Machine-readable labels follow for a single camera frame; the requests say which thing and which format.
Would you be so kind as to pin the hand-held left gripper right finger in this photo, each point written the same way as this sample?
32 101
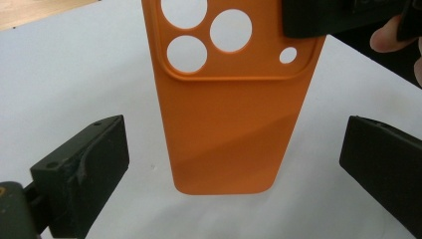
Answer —
388 172

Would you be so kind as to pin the white board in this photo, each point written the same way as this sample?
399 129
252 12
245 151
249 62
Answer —
66 83

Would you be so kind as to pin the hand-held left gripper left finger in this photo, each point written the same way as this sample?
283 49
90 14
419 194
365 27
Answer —
83 172

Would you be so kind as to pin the orange phone case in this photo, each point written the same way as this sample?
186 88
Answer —
225 132

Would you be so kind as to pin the wooden table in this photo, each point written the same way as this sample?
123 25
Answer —
33 11

